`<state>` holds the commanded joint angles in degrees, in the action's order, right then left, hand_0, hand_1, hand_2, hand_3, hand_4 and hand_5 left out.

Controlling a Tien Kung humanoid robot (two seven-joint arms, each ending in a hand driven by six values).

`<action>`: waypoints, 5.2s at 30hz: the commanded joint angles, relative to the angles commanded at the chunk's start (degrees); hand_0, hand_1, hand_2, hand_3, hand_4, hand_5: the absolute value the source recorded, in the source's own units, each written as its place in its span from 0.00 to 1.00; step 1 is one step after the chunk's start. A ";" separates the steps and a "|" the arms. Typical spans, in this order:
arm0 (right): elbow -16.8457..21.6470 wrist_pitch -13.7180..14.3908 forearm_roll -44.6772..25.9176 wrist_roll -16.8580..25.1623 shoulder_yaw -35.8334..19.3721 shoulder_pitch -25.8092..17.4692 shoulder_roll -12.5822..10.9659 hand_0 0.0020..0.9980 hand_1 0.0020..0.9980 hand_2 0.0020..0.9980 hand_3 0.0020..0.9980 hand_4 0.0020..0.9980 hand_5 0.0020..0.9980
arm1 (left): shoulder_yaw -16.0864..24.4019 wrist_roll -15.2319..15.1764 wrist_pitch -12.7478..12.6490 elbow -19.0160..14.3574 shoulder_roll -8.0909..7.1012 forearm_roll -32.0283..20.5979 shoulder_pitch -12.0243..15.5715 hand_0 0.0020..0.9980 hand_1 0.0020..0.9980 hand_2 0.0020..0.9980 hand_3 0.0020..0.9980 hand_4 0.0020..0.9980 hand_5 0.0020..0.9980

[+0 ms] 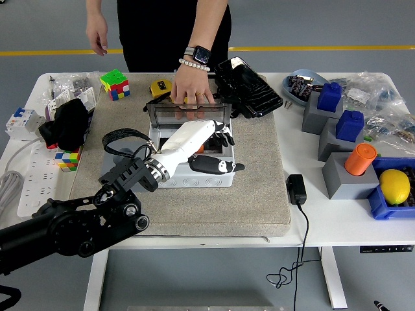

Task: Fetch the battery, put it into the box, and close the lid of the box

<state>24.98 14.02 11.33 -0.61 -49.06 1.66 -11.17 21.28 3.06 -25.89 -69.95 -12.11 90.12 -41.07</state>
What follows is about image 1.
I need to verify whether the small colourful puzzle cube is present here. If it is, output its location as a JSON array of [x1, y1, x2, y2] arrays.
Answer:
[[54, 145, 82, 174]]

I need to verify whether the grey electrical box clear lid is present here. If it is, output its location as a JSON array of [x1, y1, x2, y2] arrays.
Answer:
[[145, 101, 235, 189]]

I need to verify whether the person's right hand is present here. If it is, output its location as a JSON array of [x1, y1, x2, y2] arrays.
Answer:
[[86, 12, 109, 57]]

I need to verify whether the grey-brown mat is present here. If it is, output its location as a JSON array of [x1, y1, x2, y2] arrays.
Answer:
[[69, 73, 292, 240]]

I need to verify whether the black desk control panel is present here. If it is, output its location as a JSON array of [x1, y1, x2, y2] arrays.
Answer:
[[359, 245, 414, 254]]

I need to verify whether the white bead bracelet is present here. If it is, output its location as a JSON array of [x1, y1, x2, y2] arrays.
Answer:
[[178, 57, 211, 73]]

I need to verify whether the clear bag with white labels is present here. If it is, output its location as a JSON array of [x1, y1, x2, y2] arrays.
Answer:
[[43, 87, 99, 115]]

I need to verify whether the black glossy case with strap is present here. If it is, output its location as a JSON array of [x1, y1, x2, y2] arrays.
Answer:
[[212, 56, 284, 119]]

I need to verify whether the black cloth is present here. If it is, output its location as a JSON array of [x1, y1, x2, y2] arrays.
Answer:
[[38, 98, 91, 152]]

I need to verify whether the clear bag of components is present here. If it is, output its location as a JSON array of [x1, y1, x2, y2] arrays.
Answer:
[[329, 71, 406, 111], [362, 106, 415, 145]]

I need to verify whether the person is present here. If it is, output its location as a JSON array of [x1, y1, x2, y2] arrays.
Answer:
[[116, 0, 233, 73]]

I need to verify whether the black power adapter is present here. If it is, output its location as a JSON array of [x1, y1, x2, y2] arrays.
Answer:
[[285, 174, 308, 205]]

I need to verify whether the clear bag of metal screws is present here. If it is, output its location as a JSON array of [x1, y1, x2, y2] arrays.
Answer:
[[71, 75, 94, 93]]

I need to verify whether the blue plastic block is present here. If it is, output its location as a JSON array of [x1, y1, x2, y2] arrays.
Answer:
[[335, 109, 365, 143], [316, 82, 344, 113]]

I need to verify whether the white power strip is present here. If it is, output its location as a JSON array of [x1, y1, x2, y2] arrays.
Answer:
[[18, 141, 64, 218]]

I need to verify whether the light blue bowl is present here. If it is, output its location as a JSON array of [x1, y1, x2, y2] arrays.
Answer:
[[281, 69, 329, 108]]

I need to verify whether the white desk leg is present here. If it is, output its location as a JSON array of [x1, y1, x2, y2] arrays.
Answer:
[[83, 249, 110, 311], [317, 246, 348, 309]]

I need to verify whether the blue plastic bin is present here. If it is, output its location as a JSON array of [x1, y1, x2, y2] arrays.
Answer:
[[367, 157, 415, 221]]

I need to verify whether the black adapter cord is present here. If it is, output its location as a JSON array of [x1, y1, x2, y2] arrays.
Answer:
[[265, 203, 322, 311]]

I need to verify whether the person's left hand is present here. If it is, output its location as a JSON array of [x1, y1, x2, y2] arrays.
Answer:
[[170, 66, 217, 121]]

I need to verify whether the dark printed packet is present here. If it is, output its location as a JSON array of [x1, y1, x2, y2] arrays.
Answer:
[[298, 82, 322, 100], [287, 75, 304, 93]]

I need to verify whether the white circuit breaker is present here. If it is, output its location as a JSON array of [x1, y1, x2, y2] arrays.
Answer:
[[4, 106, 46, 142]]

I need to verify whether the large colourful puzzle cube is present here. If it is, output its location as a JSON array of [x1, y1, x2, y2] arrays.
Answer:
[[99, 69, 131, 101]]

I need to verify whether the black wrist watch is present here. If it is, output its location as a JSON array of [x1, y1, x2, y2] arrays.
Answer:
[[184, 45, 212, 65]]

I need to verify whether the yellow lemon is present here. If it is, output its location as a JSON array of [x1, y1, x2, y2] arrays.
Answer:
[[378, 168, 411, 205]]

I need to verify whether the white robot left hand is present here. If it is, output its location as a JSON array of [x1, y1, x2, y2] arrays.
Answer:
[[152, 119, 246, 176]]

